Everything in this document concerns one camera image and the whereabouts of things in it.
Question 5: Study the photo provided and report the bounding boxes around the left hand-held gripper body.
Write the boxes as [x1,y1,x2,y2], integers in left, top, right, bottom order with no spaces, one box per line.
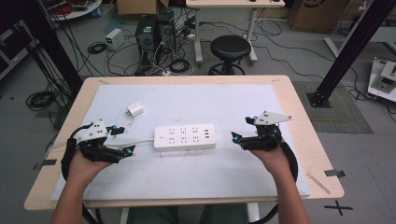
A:
[75,119,125,164]

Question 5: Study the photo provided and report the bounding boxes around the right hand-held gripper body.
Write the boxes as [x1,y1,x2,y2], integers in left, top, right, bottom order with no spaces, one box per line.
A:
[241,110,293,153]

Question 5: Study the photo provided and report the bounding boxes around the white power adapter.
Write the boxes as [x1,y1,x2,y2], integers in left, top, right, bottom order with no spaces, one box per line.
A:
[125,101,145,119]

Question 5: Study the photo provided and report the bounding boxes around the white power strip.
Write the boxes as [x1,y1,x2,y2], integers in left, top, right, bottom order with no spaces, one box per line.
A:
[153,123,219,152]

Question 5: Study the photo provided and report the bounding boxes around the person's right hand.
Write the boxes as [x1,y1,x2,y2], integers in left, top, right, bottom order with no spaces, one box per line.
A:
[249,145,294,182]

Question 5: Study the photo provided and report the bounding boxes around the person's left hand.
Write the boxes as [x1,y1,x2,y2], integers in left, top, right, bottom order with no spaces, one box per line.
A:
[66,150,114,189]

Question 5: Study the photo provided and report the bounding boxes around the grey tape piece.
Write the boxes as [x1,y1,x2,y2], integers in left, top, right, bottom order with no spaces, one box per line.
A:
[33,158,58,171]
[323,168,347,179]

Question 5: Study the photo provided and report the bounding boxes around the white table mat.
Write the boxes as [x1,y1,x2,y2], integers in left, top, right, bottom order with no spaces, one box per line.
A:
[50,83,312,203]

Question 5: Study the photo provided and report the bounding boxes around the thin wooden stick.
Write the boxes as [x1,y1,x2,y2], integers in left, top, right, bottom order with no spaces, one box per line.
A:
[305,172,332,196]

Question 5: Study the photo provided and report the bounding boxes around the person's left leg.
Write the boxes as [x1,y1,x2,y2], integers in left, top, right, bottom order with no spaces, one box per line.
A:
[126,205,180,224]

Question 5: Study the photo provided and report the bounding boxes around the person's leg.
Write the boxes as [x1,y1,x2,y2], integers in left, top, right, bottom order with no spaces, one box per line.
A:
[199,203,250,224]
[126,205,180,224]

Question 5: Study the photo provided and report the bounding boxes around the black round stool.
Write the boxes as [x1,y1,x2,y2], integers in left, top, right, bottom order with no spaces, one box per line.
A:
[206,34,253,77]

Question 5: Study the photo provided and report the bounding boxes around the grey floor mat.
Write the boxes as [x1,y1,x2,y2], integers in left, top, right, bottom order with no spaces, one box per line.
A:
[291,80,375,135]

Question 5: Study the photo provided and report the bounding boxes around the person's right leg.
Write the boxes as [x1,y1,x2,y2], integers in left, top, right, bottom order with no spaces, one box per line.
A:
[199,203,250,224]

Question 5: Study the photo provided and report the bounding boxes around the white bench power supply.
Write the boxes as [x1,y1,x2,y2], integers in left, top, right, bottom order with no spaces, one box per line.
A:
[105,27,126,51]

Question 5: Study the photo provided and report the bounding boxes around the black computer tower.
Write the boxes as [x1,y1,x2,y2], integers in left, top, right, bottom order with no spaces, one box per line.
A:
[134,14,159,65]
[156,10,177,54]

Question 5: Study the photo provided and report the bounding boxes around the grey metal rack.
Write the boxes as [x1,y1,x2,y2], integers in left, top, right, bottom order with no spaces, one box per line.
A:
[0,20,40,82]

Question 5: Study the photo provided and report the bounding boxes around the white desk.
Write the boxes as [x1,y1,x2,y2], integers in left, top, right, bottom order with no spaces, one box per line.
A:
[185,0,287,65]

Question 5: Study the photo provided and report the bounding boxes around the large cardboard box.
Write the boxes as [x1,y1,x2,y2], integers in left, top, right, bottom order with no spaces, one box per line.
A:
[287,0,351,34]

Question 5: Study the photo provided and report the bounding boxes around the round white table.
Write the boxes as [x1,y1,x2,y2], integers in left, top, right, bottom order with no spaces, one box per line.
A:
[40,0,104,22]

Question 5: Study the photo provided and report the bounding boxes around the white device on floor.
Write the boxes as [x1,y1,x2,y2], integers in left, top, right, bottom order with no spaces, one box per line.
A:
[367,56,396,104]

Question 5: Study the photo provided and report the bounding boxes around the white power strip cable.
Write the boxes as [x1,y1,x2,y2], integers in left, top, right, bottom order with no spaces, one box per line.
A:
[45,137,156,161]

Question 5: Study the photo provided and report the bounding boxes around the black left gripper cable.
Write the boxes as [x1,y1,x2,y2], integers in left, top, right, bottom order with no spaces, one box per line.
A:
[60,122,94,182]

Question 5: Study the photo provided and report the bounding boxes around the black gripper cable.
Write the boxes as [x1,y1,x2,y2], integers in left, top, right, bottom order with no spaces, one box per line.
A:
[278,139,300,185]
[60,122,94,182]

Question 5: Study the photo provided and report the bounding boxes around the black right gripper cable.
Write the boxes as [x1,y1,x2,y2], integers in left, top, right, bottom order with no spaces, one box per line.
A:
[278,139,300,185]

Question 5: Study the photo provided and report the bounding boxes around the coiled black cable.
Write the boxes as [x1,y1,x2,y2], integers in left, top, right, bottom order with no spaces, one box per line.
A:
[86,40,108,55]
[169,58,191,75]
[25,90,58,112]

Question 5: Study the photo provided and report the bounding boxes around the black metal stand post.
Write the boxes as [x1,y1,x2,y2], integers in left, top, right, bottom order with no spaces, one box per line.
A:
[305,0,396,109]
[12,0,84,94]

